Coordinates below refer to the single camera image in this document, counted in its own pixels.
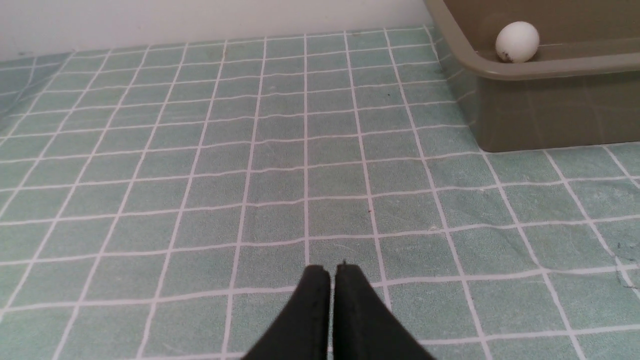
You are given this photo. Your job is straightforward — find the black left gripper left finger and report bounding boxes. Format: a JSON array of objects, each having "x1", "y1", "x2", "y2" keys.
[{"x1": 242, "y1": 265, "x2": 331, "y2": 360}]

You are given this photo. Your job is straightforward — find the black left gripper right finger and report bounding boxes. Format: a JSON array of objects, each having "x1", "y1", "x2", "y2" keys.
[{"x1": 333, "y1": 263, "x2": 435, "y2": 360}]

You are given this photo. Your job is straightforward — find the olive green plastic bin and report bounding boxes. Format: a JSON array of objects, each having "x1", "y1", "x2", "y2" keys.
[{"x1": 425, "y1": 0, "x2": 640, "y2": 152}]

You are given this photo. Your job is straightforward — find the white ping-pong ball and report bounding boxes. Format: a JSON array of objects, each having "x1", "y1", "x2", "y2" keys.
[{"x1": 494, "y1": 22, "x2": 540, "y2": 64}]

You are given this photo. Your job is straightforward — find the green checkered tablecloth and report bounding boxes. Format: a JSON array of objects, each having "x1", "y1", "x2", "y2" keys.
[{"x1": 0, "y1": 27, "x2": 639, "y2": 360}]

